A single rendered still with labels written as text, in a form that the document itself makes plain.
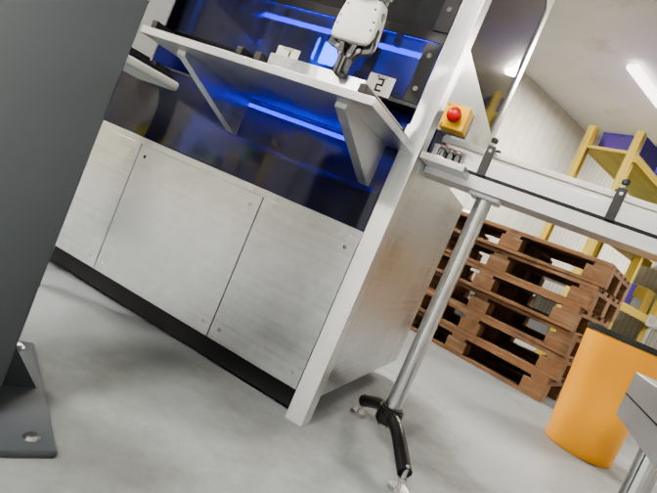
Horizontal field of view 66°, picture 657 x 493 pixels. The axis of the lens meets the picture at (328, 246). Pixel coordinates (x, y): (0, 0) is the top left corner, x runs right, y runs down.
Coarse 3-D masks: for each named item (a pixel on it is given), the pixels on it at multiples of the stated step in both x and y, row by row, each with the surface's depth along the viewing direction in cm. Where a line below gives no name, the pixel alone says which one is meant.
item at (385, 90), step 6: (372, 72) 151; (372, 78) 151; (384, 78) 149; (390, 78) 148; (372, 84) 150; (384, 84) 149; (390, 84) 148; (384, 90) 149; (390, 90) 148; (384, 96) 149
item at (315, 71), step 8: (272, 56) 121; (280, 56) 120; (272, 64) 121; (280, 64) 120; (288, 64) 119; (296, 64) 118; (304, 64) 117; (304, 72) 117; (312, 72) 116; (320, 72) 116; (328, 72) 115; (328, 80) 114; (336, 80) 114; (344, 80) 113; (352, 80) 112; (360, 80) 112; (352, 88) 112; (376, 96) 119
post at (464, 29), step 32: (480, 0) 141; (448, 64) 143; (448, 96) 146; (416, 128) 144; (416, 160) 145; (384, 192) 146; (384, 224) 145; (352, 288) 147; (352, 320) 152; (320, 352) 149; (320, 384) 149; (288, 416) 151
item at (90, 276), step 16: (336, 128) 154; (64, 256) 198; (80, 272) 194; (96, 272) 191; (112, 288) 187; (128, 304) 184; (144, 304) 181; (160, 320) 178; (176, 320) 175; (176, 336) 175; (192, 336) 172; (208, 352) 169; (224, 352) 167; (240, 368) 164; (256, 368) 162; (256, 384) 161; (272, 384) 159; (288, 400) 157
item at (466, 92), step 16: (272, 0) 166; (288, 0) 164; (304, 0) 162; (336, 16) 157; (544, 16) 222; (176, 32) 180; (400, 32) 149; (416, 32) 147; (432, 32) 145; (224, 48) 172; (528, 48) 224; (464, 64) 148; (464, 80) 155; (464, 96) 162; (480, 96) 180; (480, 112) 190; (480, 128) 201; (496, 128) 228; (480, 144) 213
